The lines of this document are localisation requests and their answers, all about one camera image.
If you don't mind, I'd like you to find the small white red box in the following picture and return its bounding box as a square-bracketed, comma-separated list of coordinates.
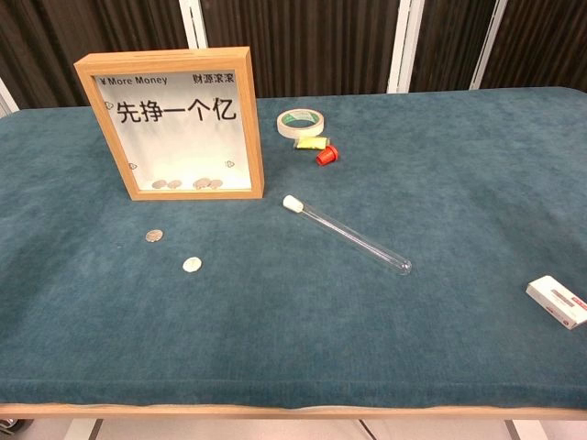
[525, 275, 587, 331]

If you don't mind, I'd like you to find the white partition post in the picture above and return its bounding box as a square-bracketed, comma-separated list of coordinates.
[473, 0, 509, 91]
[386, 0, 426, 94]
[177, 0, 210, 50]
[0, 75, 20, 116]

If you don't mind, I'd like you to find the teal table cloth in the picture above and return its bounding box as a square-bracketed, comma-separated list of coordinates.
[0, 85, 587, 411]

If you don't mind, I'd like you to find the glass test tube white stopper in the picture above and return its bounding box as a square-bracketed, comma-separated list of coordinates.
[282, 194, 413, 278]

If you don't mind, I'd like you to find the wooden frame coin bank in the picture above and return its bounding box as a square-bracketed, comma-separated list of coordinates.
[73, 45, 266, 202]

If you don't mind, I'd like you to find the red plastic stopper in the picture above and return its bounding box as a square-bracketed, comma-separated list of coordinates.
[315, 144, 341, 167]

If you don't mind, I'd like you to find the beige masking tape roll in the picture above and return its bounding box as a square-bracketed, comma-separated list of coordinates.
[275, 108, 327, 138]

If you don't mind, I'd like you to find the small yellow packet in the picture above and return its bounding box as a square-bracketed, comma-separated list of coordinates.
[293, 135, 331, 151]

